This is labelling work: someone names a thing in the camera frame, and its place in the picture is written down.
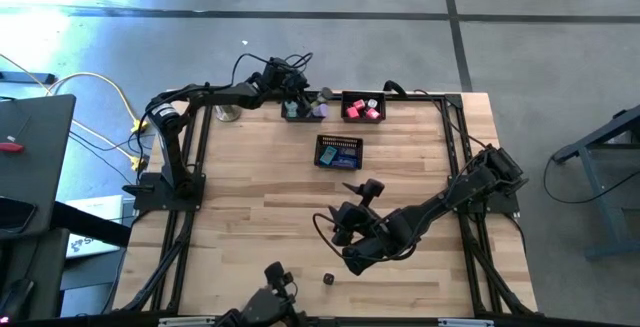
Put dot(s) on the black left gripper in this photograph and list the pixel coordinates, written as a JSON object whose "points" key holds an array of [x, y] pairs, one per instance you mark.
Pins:
{"points": [[282, 79]]}

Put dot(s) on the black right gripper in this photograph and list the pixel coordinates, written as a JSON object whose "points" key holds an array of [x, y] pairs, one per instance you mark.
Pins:
{"points": [[372, 227]]}

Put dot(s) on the blue sand timer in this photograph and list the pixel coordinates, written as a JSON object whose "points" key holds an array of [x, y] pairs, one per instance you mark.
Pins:
{"points": [[320, 111]]}

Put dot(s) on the black and white charger cube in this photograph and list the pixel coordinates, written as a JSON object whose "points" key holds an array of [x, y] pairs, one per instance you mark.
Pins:
{"points": [[328, 279]]}

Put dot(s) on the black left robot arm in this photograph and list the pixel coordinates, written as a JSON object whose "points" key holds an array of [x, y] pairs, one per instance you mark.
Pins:
{"points": [[170, 157]]}

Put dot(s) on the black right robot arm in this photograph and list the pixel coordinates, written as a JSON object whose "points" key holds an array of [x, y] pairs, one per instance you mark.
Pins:
{"points": [[450, 202]]}

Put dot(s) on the black slotted plastic basket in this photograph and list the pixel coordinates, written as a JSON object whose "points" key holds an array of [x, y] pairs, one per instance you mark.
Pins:
{"points": [[305, 120], [363, 120], [350, 142]]}

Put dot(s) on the white USB charger cube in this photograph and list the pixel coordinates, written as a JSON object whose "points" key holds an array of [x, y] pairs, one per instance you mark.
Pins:
{"points": [[372, 102]]}

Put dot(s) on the white bulb lamp brass base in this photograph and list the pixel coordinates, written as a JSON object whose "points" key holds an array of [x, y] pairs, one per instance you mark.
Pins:
{"points": [[228, 113]]}

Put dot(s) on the white printed box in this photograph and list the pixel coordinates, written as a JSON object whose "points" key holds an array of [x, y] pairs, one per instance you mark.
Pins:
{"points": [[97, 203]]}

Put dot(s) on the black crossbar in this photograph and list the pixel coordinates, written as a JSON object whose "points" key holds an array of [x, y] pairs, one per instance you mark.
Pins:
{"points": [[90, 224]]}

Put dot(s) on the dark grey desk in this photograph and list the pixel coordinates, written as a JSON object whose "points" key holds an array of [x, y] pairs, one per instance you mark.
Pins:
{"points": [[40, 167]]}

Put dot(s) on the black floor bar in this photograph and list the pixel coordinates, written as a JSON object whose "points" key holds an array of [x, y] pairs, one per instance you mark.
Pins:
{"points": [[27, 78]]}

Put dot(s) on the dark smartphone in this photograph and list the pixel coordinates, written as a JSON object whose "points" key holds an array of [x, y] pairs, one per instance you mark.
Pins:
{"points": [[15, 214]]}

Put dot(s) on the black computer mouse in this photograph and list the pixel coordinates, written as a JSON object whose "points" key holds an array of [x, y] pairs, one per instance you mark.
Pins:
{"points": [[15, 299]]}

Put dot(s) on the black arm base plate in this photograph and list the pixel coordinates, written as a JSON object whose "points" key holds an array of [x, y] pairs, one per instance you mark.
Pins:
{"points": [[147, 197], [505, 204]]}

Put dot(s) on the silver bracket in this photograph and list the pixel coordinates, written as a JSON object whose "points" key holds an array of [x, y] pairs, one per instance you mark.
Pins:
{"points": [[185, 322], [465, 323]]}

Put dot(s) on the grey metal table frame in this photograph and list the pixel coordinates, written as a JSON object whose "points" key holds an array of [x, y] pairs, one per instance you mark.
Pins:
{"points": [[597, 202]]}

